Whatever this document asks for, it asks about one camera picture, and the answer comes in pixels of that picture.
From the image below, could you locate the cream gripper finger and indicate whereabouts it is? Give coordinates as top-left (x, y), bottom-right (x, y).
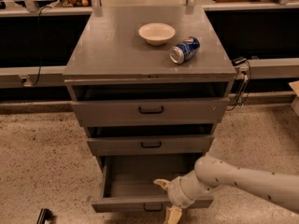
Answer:
top-left (164, 206), bottom-right (182, 224)
top-left (153, 179), bottom-right (169, 190)

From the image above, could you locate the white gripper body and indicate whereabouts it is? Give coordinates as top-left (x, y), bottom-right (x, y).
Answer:
top-left (167, 175), bottom-right (200, 209)

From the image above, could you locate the grey bottom drawer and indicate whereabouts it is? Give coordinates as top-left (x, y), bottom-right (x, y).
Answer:
top-left (92, 153), bottom-right (202, 213)

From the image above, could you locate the grey drawer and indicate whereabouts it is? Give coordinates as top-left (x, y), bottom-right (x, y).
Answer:
top-left (92, 153), bottom-right (202, 213)
top-left (87, 134), bottom-right (214, 156)
top-left (72, 98), bottom-right (229, 127)

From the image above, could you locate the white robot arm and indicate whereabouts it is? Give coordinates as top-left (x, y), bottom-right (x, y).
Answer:
top-left (153, 154), bottom-right (299, 224)

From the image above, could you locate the grey middle drawer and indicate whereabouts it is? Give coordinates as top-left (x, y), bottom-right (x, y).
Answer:
top-left (87, 134), bottom-right (214, 156)

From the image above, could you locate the grey drawer cabinet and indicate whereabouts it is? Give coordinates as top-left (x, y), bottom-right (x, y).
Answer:
top-left (62, 5), bottom-right (237, 170)

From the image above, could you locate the grey top drawer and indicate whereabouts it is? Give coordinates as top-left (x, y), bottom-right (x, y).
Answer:
top-left (72, 98), bottom-right (229, 127)

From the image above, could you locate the black object on floor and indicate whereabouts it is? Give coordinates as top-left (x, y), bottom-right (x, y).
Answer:
top-left (36, 208), bottom-right (53, 224)

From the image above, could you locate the blue soda can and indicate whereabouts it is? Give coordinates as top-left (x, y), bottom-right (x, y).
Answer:
top-left (170, 36), bottom-right (200, 64)

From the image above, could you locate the black power adapter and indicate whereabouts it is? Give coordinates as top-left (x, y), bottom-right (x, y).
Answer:
top-left (232, 57), bottom-right (247, 66)

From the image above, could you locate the white ceramic bowl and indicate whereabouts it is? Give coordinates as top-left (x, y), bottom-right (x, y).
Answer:
top-left (138, 23), bottom-right (176, 46)

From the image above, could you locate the cardboard box right edge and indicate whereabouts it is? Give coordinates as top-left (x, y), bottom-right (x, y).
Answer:
top-left (289, 80), bottom-right (299, 117)

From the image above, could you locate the black cable right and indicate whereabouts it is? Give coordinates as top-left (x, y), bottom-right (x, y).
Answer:
top-left (225, 59), bottom-right (252, 112)

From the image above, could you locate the black cable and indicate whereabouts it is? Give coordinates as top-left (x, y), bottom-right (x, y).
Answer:
top-left (225, 59), bottom-right (252, 112)
top-left (31, 5), bottom-right (53, 88)

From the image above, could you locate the black cable left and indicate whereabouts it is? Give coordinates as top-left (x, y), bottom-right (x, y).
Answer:
top-left (31, 5), bottom-right (53, 88)

